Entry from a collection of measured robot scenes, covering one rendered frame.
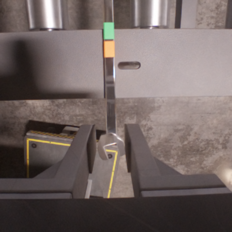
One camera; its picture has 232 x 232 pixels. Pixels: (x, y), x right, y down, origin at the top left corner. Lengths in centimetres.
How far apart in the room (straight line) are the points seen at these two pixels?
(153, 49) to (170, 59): 3
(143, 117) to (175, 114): 28
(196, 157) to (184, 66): 161
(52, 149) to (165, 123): 97
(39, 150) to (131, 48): 119
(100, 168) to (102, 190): 20
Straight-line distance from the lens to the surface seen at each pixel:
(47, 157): 135
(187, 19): 68
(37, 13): 54
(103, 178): 137
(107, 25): 23
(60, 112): 152
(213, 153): 189
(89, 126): 15
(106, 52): 23
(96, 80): 23
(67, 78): 24
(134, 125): 15
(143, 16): 51
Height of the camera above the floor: 140
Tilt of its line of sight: 73 degrees down
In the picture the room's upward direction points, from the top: 177 degrees clockwise
